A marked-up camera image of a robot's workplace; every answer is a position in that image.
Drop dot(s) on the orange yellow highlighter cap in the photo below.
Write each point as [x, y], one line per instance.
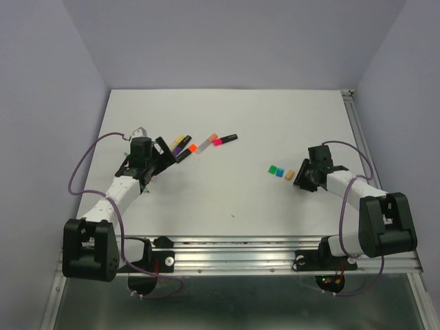
[289, 175]

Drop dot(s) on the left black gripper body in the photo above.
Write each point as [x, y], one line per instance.
[151, 162]

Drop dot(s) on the green highlighter cap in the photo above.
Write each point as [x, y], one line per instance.
[272, 169]

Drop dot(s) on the aluminium rail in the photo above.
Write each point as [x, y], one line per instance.
[359, 137]
[258, 255]

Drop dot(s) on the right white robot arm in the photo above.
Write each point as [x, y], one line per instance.
[372, 222]

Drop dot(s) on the yellow translucent highlighter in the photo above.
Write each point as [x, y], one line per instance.
[176, 141]

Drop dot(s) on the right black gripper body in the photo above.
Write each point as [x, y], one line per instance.
[311, 185]

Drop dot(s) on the black highlighter orange cap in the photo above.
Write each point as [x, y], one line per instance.
[186, 152]

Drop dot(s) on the aluminium right rail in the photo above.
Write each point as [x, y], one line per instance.
[359, 137]

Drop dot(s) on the black highlighter pink cap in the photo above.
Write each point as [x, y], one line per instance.
[225, 139]

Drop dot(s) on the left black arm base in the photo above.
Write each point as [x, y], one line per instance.
[154, 258]

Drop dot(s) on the aluminium front rail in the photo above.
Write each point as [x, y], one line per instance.
[258, 255]

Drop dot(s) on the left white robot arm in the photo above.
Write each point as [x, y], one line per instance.
[90, 248]

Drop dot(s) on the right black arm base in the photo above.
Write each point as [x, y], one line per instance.
[322, 260]

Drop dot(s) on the black highlighter purple cap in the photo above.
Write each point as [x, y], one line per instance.
[182, 144]

